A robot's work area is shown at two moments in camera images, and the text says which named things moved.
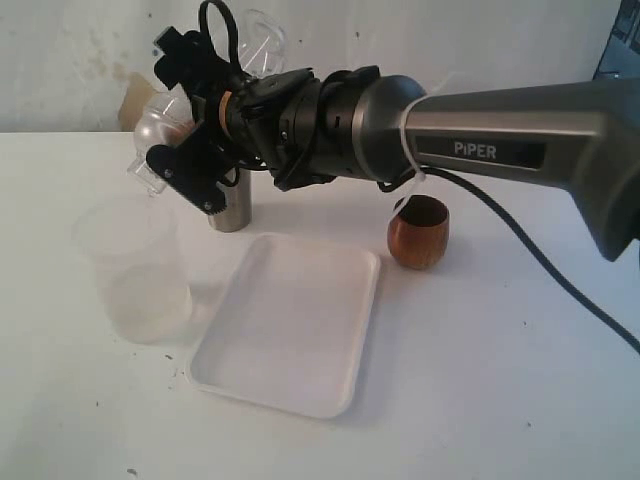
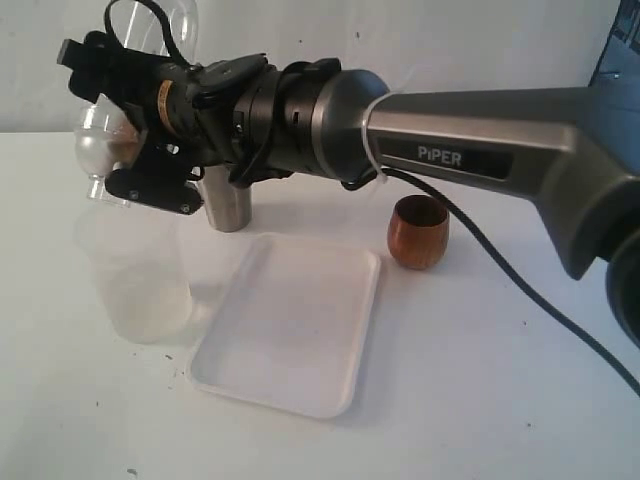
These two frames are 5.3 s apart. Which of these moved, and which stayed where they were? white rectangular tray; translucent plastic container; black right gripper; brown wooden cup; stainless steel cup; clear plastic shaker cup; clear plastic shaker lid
Moved: clear plastic shaker lid; black right gripper; clear plastic shaker cup
Stayed: brown wooden cup; translucent plastic container; stainless steel cup; white rectangular tray
